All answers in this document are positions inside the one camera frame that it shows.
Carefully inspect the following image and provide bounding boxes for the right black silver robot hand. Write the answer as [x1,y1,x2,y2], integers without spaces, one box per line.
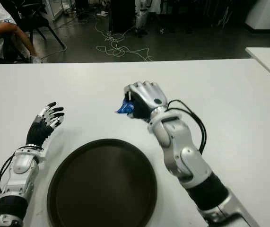
[123,80,168,123]

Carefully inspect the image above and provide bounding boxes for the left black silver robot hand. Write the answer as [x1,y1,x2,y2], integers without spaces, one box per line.
[25,102,66,147]

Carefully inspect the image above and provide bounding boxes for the blue Oreo cookie packet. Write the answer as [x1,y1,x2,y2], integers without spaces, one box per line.
[114,98,135,118]

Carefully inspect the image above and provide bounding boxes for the silver humanoid robot legs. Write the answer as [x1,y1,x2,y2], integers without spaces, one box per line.
[134,0,149,36]

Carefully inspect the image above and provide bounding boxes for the round dark brown tray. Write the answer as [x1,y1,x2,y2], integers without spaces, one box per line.
[46,139,158,227]

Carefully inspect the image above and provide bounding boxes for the metal folding stand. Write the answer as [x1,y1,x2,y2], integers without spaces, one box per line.
[217,7,232,29]

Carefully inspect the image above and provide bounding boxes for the black chair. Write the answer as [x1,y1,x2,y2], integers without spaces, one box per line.
[11,0,67,63]

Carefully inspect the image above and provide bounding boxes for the white glass-front cabinet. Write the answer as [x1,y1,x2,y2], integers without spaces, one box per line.
[42,0,63,22]

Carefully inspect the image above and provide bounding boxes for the white side table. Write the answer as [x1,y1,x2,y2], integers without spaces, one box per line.
[245,46,270,87]

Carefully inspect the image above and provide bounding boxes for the white cabinet with black base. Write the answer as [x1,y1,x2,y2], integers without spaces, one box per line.
[244,0,270,30]

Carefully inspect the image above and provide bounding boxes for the tangled white floor cable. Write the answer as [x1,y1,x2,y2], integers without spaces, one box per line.
[94,16,154,61]

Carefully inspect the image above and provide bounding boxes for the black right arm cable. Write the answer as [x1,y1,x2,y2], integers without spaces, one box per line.
[166,99,208,152]

